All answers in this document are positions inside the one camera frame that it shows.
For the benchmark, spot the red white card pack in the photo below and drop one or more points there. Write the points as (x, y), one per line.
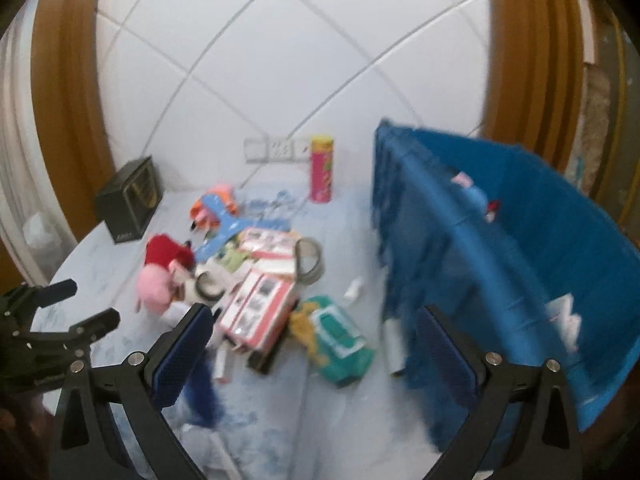
(272, 265)
(265, 241)

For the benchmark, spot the grey door with yellow trim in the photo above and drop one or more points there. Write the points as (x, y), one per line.
(624, 110)

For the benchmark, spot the brown wooden door frame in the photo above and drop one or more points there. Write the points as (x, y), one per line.
(537, 60)
(65, 100)

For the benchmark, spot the white plastic bag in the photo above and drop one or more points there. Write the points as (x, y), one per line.
(42, 232)

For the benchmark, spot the clear tape roll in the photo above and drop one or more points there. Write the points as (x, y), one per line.
(309, 260)

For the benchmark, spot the black box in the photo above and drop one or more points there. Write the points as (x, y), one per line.
(127, 200)

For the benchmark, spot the dark blue fluffy toy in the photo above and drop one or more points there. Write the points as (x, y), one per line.
(205, 390)

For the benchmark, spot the green wet wipes pack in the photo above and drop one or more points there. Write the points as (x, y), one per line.
(342, 342)

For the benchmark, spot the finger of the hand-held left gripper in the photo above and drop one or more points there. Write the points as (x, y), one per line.
(57, 291)
(97, 323)

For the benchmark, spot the orange blue toy figure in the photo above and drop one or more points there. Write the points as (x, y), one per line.
(215, 205)

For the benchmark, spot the yellow fabric toy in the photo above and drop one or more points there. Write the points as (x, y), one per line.
(301, 327)

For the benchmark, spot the pink cylindrical can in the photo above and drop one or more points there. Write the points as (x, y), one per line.
(322, 170)

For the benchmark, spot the large pink pig plush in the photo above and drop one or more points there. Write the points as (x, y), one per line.
(155, 291)

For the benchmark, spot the blue plastic container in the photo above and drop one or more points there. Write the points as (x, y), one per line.
(500, 270)

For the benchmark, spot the dark round tape roll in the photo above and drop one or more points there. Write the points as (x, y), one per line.
(207, 286)

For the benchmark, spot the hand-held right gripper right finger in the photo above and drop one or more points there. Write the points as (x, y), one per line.
(447, 360)

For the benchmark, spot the red white cardboard box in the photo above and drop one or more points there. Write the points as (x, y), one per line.
(255, 310)

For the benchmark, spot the small white tube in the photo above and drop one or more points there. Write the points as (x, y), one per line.
(354, 290)

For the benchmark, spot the blue plastic hanger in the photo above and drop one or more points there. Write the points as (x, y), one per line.
(225, 232)

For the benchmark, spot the rolled beige carpet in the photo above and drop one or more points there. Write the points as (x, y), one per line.
(597, 120)

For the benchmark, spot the small white marker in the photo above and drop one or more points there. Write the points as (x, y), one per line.
(223, 365)

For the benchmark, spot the white wall socket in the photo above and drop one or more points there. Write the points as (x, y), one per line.
(275, 149)

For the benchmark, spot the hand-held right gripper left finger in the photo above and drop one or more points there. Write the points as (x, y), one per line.
(180, 360)

